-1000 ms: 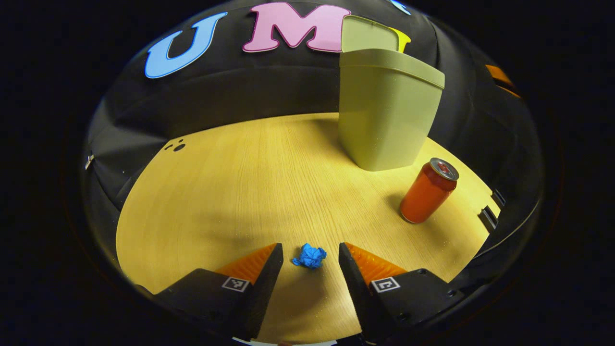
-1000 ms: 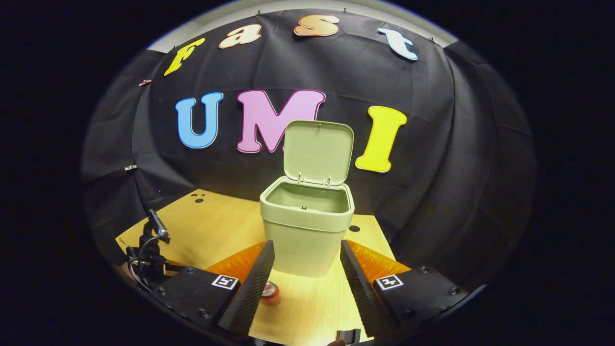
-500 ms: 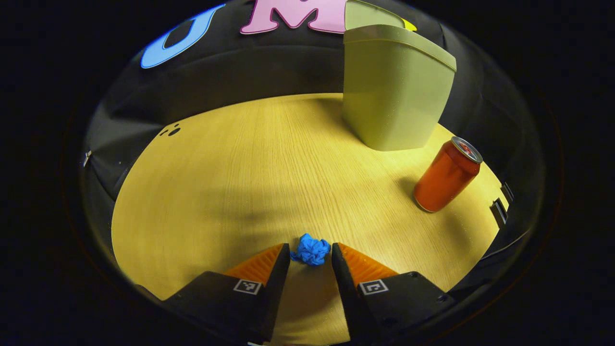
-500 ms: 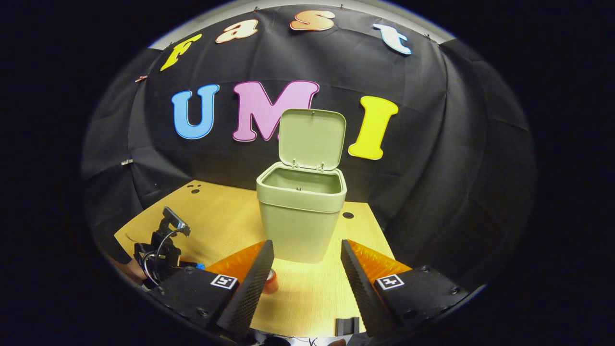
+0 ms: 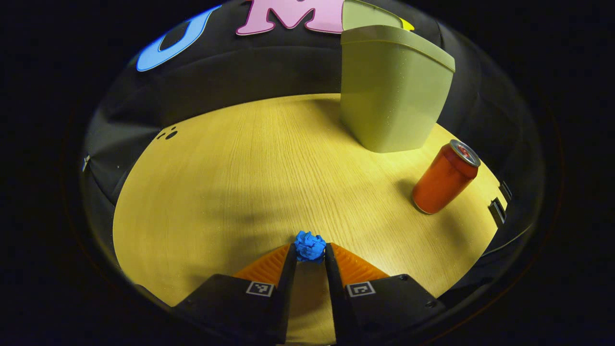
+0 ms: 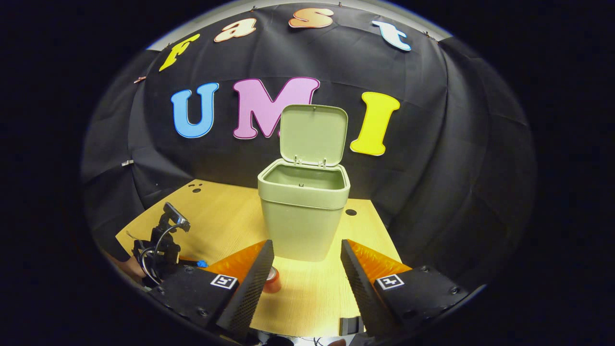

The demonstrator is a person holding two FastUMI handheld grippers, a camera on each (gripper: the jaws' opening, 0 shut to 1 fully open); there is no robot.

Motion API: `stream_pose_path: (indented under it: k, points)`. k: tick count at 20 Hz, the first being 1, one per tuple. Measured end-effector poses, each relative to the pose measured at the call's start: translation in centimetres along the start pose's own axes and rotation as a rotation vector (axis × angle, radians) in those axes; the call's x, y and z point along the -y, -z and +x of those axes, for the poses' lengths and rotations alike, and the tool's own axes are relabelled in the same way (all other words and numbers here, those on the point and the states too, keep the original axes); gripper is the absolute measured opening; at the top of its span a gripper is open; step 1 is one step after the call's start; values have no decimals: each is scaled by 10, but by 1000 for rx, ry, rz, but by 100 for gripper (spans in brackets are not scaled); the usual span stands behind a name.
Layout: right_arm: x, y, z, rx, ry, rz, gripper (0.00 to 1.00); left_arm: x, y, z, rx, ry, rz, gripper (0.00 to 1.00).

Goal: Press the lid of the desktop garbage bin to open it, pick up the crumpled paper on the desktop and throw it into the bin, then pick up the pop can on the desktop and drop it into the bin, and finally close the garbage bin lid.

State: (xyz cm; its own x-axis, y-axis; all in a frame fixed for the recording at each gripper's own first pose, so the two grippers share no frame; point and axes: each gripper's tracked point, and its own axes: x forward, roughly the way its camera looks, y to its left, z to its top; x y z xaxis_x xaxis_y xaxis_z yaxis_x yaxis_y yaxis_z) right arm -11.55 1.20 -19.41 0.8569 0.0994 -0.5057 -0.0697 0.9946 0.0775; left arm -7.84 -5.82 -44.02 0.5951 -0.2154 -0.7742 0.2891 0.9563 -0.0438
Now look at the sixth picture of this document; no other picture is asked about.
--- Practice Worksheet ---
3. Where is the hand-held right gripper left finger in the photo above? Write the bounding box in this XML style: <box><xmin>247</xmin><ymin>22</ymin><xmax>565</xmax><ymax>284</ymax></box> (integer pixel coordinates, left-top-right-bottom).
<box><xmin>149</xmin><ymin>239</ymin><xmax>275</xmax><ymax>343</ymax></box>

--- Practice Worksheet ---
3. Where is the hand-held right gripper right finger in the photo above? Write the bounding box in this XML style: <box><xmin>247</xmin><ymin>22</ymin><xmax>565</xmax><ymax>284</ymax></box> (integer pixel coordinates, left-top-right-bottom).
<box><xmin>340</xmin><ymin>239</ymin><xmax>469</xmax><ymax>337</ymax></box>

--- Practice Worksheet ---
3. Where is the red pop can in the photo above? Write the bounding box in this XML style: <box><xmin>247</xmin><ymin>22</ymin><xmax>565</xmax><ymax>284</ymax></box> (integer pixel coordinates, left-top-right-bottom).
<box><xmin>263</xmin><ymin>267</ymin><xmax>282</xmax><ymax>294</ymax></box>

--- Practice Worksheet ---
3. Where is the green desktop garbage bin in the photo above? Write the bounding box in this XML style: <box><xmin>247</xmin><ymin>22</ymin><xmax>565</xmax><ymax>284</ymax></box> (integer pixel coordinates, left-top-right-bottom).
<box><xmin>258</xmin><ymin>104</ymin><xmax>351</xmax><ymax>262</ymax></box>

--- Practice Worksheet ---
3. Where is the wooden desktop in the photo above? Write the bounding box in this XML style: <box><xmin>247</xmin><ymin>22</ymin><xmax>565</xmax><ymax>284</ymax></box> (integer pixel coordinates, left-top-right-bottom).
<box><xmin>115</xmin><ymin>179</ymin><xmax>402</xmax><ymax>338</ymax></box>

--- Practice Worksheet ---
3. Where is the black backdrop cloth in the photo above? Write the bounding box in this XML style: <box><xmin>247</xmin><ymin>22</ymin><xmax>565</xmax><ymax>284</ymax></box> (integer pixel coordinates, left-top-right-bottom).
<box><xmin>81</xmin><ymin>2</ymin><xmax>538</xmax><ymax>298</ymax></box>

